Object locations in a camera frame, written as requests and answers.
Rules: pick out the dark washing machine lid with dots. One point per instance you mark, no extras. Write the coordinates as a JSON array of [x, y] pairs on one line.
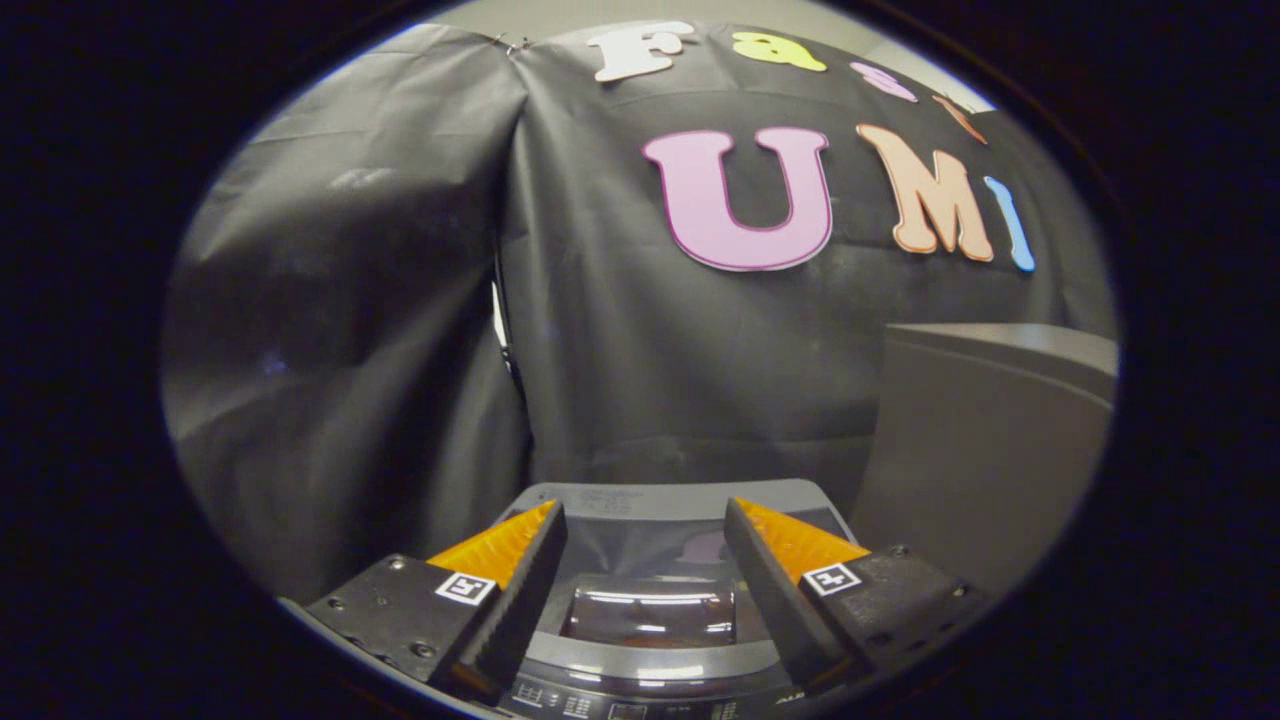
[[650, 540]]

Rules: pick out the black backdrop cloth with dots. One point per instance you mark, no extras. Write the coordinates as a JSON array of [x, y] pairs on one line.
[[350, 350]]

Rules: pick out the grey and cream cabinet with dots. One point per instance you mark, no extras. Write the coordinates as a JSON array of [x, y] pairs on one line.
[[980, 450]]

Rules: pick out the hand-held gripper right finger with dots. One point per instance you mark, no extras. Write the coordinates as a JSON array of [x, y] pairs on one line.
[[770, 600]]

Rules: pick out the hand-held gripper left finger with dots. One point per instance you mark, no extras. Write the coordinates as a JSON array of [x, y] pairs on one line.
[[525, 600]]

